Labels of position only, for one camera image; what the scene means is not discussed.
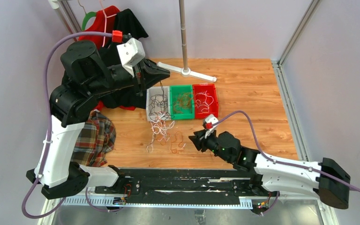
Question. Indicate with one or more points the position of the clothes rack metal frame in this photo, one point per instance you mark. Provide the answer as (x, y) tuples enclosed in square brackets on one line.
[(66, 14)]

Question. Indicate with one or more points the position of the green clothes hanger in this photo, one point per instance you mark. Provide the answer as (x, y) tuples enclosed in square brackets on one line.
[(86, 19)]

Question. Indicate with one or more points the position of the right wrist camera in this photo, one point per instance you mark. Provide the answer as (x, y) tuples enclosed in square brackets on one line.
[(209, 125)]

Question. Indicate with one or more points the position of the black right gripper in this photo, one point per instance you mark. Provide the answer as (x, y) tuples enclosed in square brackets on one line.
[(199, 140)]

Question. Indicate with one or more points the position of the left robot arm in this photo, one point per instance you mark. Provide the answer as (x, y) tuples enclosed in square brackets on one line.
[(69, 106)]

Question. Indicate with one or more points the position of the pink clothes hanger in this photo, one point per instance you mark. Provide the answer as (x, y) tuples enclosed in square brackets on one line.
[(105, 15)]

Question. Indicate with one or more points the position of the plaid flannel shirt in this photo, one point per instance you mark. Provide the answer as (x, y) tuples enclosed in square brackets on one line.
[(95, 140)]

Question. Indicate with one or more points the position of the red plastic bin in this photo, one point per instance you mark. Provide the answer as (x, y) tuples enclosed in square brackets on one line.
[(205, 100)]

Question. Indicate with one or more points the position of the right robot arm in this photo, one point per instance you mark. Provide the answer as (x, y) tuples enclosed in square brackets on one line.
[(325, 180)]

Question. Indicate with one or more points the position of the white plastic bin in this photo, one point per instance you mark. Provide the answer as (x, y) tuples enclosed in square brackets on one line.
[(158, 104)]

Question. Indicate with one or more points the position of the white stand with metal pole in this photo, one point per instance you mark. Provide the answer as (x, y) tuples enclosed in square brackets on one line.
[(185, 71)]

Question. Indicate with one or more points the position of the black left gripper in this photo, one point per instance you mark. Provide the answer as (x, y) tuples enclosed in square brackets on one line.
[(147, 74)]

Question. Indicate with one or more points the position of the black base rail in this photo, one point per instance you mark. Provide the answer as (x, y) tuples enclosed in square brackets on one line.
[(186, 186)]

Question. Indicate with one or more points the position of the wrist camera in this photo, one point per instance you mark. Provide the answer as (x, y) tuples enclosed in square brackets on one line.
[(131, 50), (209, 125)]

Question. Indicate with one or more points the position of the green plastic bin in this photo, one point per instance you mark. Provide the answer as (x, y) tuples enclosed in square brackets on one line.
[(182, 102)]

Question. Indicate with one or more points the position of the black t-shirt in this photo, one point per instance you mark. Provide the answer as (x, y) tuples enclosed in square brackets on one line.
[(127, 24)]

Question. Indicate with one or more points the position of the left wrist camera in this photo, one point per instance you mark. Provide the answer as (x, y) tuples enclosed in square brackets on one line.
[(131, 50)]

